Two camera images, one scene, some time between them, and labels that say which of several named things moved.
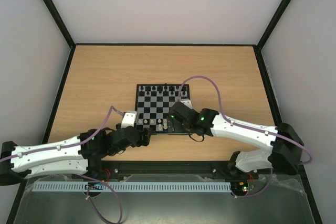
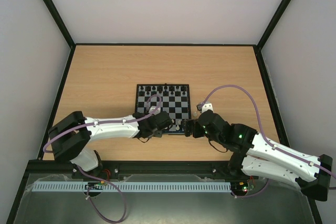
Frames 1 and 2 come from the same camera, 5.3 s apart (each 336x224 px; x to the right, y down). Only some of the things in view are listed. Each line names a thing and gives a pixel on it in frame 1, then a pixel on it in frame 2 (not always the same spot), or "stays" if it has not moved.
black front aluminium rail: x=162 y=168 stays
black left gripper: x=146 y=137 to x=158 y=134
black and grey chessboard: x=154 y=103 stays
